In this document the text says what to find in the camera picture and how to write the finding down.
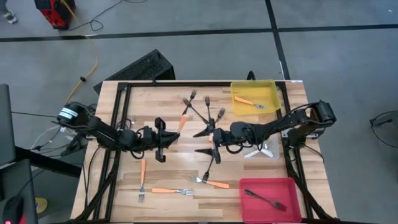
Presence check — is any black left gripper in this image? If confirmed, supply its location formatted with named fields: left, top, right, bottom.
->
left=143, top=117, right=180, bottom=163

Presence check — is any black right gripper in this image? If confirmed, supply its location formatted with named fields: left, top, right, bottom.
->
left=192, top=126, right=233, bottom=165

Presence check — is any orange-handled silver fork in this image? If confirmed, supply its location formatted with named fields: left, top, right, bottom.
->
left=233, top=95, right=269, bottom=110
left=137, top=159, right=147, bottom=203
left=188, top=175, right=230, bottom=190
left=174, top=113, right=190, bottom=142

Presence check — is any silver spoon in front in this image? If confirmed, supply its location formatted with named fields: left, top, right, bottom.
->
left=151, top=187, right=196, bottom=196

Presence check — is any clear plastic bin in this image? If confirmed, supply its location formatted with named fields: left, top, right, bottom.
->
left=241, top=140, right=280, bottom=161

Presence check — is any yellow plastic bin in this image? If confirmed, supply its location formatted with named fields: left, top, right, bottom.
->
left=229, top=79, right=282, bottom=116

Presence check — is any red plastic bin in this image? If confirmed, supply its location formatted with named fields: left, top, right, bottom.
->
left=238, top=177, right=303, bottom=224

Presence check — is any black floor beam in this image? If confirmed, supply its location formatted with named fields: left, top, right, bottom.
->
left=14, top=145, right=83, bottom=179

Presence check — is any yellow floor object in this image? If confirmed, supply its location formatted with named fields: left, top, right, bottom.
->
left=35, top=197, right=49, bottom=215

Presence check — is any black desk surface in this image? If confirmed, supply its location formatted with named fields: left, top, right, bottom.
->
left=0, top=158, right=39, bottom=224

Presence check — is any grey desk panel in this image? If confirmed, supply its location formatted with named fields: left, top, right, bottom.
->
left=0, top=83, right=16, bottom=167

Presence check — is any red and black tool case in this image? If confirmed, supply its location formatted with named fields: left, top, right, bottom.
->
left=33, top=0, right=76, bottom=30

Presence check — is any black computer mouse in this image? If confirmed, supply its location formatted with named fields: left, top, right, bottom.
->
left=2, top=195, right=25, bottom=224

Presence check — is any person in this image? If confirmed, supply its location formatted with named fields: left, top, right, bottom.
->
left=0, top=0, right=18, bottom=25

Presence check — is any black metal table frame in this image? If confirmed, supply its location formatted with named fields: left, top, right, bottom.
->
left=81, top=80, right=335, bottom=223

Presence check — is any yellow power cable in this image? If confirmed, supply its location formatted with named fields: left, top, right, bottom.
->
left=60, top=0, right=99, bottom=106

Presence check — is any black floor cable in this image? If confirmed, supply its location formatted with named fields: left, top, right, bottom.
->
left=368, top=110, right=398, bottom=151
left=67, top=0, right=149, bottom=32

